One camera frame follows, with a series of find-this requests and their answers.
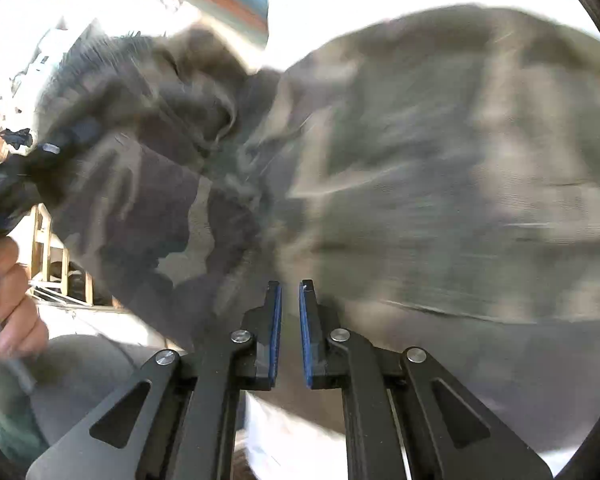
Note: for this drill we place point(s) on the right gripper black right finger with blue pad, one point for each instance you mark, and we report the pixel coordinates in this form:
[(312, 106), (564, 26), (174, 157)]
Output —
[(406, 416)]

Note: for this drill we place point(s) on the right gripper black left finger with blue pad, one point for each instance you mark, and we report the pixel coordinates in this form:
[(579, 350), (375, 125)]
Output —
[(175, 418)]

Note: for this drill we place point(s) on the camouflage pants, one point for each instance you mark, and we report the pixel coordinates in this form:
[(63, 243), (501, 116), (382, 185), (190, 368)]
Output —
[(436, 176)]

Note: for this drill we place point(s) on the person's left hand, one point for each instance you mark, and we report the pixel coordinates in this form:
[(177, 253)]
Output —
[(22, 330)]

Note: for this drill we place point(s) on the wooden slatted rack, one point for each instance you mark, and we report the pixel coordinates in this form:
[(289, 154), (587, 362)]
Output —
[(56, 274)]

